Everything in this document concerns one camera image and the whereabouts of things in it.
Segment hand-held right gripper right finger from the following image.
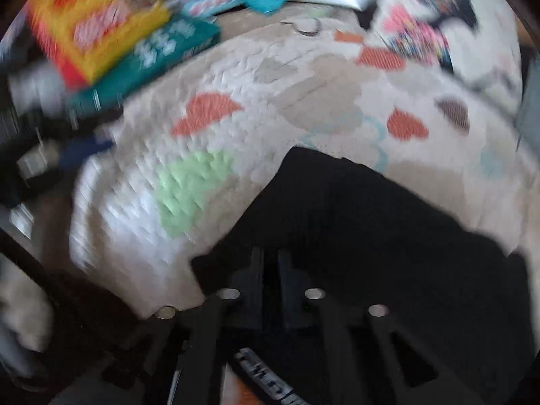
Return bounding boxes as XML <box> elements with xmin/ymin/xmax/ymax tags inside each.
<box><xmin>277</xmin><ymin>250</ymin><xmax>486</xmax><ymax>405</ymax></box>

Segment heart-print quilted blanket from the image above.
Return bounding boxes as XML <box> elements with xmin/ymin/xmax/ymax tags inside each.
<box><xmin>67</xmin><ymin>3</ymin><xmax>533</xmax><ymax>405</ymax></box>

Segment colourful print pillow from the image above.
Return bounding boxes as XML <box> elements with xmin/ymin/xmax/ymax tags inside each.
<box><xmin>373</xmin><ymin>0</ymin><xmax>524</xmax><ymax>112</ymax></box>

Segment yellow and red box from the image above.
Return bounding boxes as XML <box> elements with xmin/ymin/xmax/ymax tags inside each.
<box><xmin>26</xmin><ymin>0</ymin><xmax>171</xmax><ymax>90</ymax></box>

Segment teal box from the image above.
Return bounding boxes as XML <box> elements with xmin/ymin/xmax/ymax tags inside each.
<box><xmin>65</xmin><ymin>13</ymin><xmax>222</xmax><ymax>115</ymax></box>

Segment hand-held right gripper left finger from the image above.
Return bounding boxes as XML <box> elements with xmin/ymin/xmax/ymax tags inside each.
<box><xmin>143</xmin><ymin>246</ymin><xmax>265</xmax><ymax>405</ymax></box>

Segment black pants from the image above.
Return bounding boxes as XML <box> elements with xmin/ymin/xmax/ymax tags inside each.
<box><xmin>191</xmin><ymin>147</ymin><xmax>533</xmax><ymax>405</ymax></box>

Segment pink and white packet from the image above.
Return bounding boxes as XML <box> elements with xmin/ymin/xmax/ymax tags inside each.
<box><xmin>183</xmin><ymin>0</ymin><xmax>245</xmax><ymax>20</ymax></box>

